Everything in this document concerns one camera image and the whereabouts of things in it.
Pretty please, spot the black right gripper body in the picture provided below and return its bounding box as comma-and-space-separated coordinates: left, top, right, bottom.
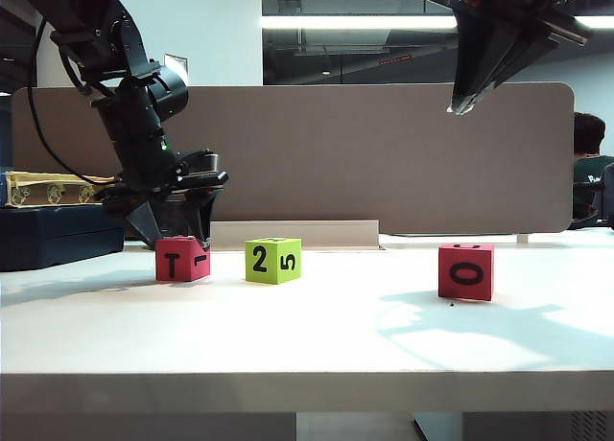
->
415, 0, 591, 47

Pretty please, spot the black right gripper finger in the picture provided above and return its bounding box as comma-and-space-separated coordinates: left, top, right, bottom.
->
461, 25, 558, 119
447, 12, 501, 113

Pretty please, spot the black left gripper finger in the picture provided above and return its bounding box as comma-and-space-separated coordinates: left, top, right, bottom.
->
183, 190, 216, 251
125, 200, 165, 249

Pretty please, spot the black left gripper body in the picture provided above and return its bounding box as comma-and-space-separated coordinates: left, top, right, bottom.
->
100, 165, 230, 218

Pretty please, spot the red foam block T Y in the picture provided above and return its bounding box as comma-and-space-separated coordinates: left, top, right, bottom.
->
154, 236, 212, 283

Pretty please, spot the green foam block 2 H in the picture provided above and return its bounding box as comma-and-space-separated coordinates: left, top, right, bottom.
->
245, 237, 303, 285

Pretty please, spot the red foam block O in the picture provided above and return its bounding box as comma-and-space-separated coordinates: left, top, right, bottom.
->
437, 243, 495, 302

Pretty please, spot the dark blue plastic case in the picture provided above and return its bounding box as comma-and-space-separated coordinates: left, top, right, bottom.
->
0, 203, 128, 273

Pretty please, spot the yellow brown printed cardboard box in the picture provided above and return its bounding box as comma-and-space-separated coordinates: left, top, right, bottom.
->
0, 171, 119, 208

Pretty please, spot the seated person dark shirt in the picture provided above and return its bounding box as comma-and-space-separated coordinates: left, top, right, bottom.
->
572, 110, 614, 221

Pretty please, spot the brown desk divider panel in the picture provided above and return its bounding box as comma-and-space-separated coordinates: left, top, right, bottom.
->
12, 81, 576, 236

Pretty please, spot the black office chair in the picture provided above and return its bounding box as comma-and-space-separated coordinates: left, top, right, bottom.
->
573, 162, 614, 231

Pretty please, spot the dark plain under-desk panel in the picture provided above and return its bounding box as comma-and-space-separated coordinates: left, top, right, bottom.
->
0, 410, 297, 441

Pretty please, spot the grey table leg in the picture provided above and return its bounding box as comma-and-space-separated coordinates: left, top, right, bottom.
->
413, 411, 464, 441

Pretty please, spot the dark perforated under-desk panel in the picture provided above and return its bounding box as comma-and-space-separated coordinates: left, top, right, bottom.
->
462, 410, 614, 441

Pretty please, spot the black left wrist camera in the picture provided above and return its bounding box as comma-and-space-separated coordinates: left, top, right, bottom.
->
177, 150, 223, 174

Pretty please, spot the silver wall switch plate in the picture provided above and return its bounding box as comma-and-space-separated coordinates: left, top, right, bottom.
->
164, 52, 189, 85

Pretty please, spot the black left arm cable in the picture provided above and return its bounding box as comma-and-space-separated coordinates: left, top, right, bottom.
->
26, 16, 121, 186

